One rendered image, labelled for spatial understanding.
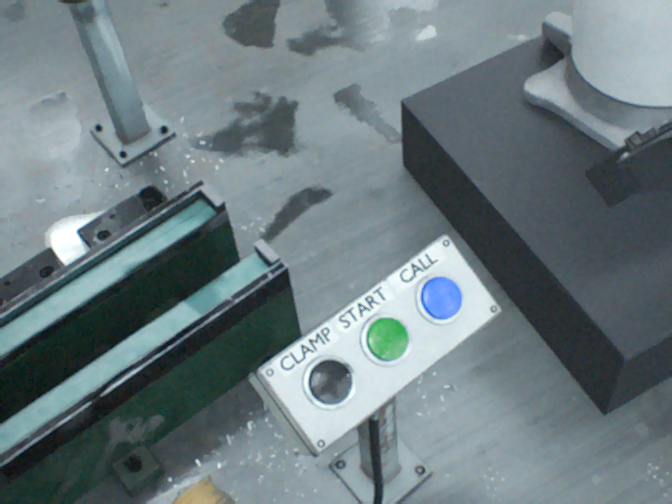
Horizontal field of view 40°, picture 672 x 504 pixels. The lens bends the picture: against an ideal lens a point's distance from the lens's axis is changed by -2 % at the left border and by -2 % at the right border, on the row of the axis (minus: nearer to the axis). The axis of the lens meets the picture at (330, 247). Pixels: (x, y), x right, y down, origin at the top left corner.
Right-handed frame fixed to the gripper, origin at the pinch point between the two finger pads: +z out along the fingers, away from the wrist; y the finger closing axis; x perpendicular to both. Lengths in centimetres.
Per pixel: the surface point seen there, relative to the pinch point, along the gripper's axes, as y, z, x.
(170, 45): -1, 65, -45
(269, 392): 25.4, 11.4, -2.0
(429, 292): 12.6, 9.6, -1.0
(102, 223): 23, 48, -26
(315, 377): 22.7, 9.6, -1.0
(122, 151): 14, 58, -34
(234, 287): 18.4, 33.0, -10.7
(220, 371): 23.0, 38.6, -5.3
